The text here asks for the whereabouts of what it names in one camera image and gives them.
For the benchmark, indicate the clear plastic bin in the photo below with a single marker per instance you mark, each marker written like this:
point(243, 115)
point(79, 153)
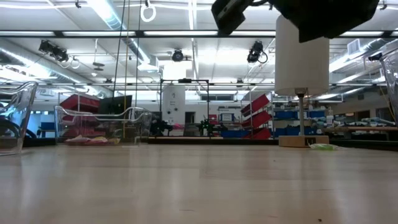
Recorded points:
point(18, 118)
point(141, 123)
point(390, 77)

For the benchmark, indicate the yellow candy wrapper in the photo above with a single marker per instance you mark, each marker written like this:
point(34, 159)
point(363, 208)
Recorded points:
point(113, 140)

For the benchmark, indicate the small black robot arm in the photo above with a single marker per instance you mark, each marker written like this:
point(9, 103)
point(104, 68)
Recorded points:
point(160, 127)
point(205, 126)

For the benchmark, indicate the pale green candy clear wrapper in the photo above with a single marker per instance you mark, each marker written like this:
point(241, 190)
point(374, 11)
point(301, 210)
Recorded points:
point(325, 147)

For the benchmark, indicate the ceiling air vent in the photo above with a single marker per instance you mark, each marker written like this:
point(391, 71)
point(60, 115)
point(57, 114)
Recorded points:
point(354, 46)

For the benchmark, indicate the white shade table lamp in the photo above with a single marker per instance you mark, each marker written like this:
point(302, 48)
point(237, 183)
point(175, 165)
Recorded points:
point(301, 68)

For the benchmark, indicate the black ceiling speaker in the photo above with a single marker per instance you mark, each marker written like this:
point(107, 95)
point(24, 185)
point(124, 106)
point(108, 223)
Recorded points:
point(375, 57)

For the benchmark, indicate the blue storage bin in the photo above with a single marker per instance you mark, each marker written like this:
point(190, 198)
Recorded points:
point(284, 115)
point(233, 133)
point(292, 131)

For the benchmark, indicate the red tilted bin rack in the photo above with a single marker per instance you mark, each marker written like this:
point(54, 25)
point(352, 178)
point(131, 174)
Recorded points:
point(256, 104)

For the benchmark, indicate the wooden workbench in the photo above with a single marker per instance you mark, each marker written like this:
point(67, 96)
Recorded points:
point(360, 128)

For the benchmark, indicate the white cylindrical tank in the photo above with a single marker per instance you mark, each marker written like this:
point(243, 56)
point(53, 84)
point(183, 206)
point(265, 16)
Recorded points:
point(173, 102)

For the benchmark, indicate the black monitor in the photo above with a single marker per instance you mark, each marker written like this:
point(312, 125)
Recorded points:
point(116, 104)

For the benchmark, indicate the red shelf unit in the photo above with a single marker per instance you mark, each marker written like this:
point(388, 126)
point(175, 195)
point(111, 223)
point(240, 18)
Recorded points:
point(79, 102)

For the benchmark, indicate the black office chair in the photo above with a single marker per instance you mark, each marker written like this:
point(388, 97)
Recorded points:
point(12, 127)

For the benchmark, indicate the black ceiling camera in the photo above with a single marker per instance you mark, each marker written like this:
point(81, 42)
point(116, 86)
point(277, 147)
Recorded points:
point(178, 56)

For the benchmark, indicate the black metal frame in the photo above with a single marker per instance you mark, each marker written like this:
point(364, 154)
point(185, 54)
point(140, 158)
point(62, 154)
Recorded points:
point(186, 80)

